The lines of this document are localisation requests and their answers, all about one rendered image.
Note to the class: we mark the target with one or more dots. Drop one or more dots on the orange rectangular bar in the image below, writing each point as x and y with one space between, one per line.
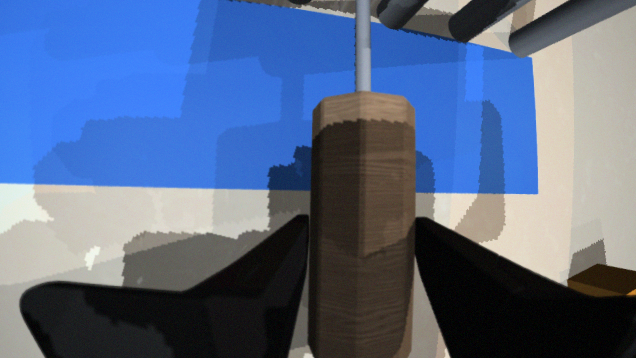
603 280

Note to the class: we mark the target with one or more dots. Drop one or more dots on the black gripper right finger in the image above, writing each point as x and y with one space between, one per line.
487 306

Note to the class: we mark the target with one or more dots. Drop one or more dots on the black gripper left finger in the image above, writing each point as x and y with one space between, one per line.
247 310

